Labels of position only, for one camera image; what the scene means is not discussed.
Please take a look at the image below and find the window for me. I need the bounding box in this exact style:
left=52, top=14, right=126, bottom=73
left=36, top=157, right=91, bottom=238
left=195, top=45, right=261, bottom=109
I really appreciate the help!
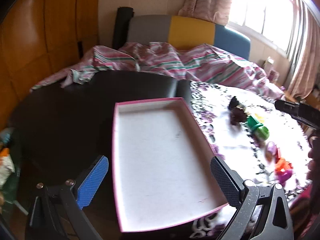
left=227, top=0, right=304, bottom=58

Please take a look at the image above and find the pink cardboard box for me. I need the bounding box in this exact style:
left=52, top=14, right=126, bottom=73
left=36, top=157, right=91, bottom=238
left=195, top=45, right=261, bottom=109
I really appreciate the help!
left=112, top=97, right=229, bottom=233

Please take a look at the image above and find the light green plastic toy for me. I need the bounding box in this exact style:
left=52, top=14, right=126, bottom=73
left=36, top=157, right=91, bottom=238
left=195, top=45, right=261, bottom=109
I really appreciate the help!
left=251, top=125, right=270, bottom=140

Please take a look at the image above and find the pink striped blanket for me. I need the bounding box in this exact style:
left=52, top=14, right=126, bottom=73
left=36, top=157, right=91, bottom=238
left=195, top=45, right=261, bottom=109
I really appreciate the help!
left=30, top=41, right=285, bottom=98

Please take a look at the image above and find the black rolled mat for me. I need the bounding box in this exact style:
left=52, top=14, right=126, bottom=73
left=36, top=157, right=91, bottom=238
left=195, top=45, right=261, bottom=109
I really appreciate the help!
left=112, top=7, right=134, bottom=50

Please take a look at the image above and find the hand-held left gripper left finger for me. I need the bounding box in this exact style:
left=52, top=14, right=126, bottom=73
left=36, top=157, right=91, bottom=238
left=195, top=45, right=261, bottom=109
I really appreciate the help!
left=25, top=155, right=110, bottom=240

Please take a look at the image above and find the white floral embroidered tablecloth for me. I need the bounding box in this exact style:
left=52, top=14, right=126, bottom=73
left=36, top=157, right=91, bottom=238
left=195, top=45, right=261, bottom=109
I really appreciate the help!
left=189, top=81, right=314, bottom=239

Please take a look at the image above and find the person's pink clothing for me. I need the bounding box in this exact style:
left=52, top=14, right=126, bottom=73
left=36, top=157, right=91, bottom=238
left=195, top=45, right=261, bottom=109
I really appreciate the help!
left=287, top=180, right=320, bottom=240

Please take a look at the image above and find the blue container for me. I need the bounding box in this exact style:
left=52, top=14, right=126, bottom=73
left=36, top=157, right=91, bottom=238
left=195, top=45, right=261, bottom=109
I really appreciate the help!
left=0, top=127, right=15, bottom=143

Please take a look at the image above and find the purple heart toy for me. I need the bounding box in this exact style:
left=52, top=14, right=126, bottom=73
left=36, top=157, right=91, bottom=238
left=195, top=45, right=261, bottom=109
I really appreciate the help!
left=277, top=170, right=293, bottom=184

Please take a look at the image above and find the person's right hand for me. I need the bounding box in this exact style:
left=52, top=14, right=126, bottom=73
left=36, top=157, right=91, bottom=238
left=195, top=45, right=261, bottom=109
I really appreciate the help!
left=308, top=130, right=320, bottom=180

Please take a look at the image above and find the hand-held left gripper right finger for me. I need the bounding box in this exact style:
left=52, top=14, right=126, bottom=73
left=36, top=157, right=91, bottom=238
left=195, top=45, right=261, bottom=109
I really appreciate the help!
left=210, top=156, right=294, bottom=240

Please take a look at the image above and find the white orange plastic bag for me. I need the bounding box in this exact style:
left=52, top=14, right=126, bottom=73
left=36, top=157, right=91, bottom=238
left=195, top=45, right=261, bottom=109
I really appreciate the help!
left=0, top=147, right=15, bottom=188

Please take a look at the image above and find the teal plastic piece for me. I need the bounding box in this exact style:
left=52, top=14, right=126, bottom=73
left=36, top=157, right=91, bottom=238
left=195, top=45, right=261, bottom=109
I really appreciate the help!
left=246, top=116, right=263, bottom=130

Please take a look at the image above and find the grey yellow blue headboard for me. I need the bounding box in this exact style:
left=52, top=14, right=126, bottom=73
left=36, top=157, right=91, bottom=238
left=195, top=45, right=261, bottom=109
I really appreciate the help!
left=126, top=15, right=252, bottom=60

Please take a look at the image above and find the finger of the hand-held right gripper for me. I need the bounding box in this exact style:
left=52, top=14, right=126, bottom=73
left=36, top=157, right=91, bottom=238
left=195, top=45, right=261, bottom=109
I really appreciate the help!
left=274, top=99, right=300, bottom=117

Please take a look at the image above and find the pink patterned curtain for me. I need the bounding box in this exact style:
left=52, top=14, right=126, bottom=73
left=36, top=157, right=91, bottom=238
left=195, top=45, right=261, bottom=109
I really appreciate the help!
left=177, top=0, right=235, bottom=25
left=285, top=5, right=320, bottom=100

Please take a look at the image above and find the brown bristly brush head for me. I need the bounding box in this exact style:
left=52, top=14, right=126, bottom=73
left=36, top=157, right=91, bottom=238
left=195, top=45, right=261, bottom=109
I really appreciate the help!
left=230, top=106, right=249, bottom=127

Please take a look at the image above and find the small purple cup toy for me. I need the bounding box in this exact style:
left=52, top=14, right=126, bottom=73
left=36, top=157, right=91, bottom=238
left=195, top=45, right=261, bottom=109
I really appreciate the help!
left=265, top=142, right=278, bottom=163

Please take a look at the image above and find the wooden wardrobe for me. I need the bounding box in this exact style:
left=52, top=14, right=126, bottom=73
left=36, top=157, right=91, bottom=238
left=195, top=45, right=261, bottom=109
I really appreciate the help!
left=0, top=0, right=100, bottom=130

